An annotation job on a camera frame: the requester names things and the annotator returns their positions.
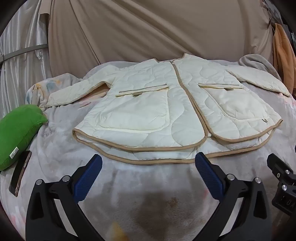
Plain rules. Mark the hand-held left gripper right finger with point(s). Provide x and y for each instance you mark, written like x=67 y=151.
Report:
x=208 y=176

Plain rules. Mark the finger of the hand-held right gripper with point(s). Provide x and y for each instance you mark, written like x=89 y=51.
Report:
x=278 y=165

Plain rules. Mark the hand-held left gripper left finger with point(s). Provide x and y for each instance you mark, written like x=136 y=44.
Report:
x=89 y=176

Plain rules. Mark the cream quilted jacket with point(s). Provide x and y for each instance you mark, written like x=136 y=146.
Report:
x=150 y=109

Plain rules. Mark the grey floral fleece blanket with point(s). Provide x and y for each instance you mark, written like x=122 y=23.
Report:
x=143 y=197

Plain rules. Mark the smartphone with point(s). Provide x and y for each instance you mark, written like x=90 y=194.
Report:
x=19 y=171

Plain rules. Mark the green pillow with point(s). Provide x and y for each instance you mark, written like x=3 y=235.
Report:
x=17 y=129

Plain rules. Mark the orange hanging cloth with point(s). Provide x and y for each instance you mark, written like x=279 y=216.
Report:
x=283 y=55

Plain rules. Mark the silver white curtain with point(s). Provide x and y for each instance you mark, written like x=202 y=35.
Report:
x=20 y=76

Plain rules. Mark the grey curtain band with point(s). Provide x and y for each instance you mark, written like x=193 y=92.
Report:
x=23 y=52

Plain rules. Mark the beige backdrop sheet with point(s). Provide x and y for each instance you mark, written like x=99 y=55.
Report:
x=161 y=30

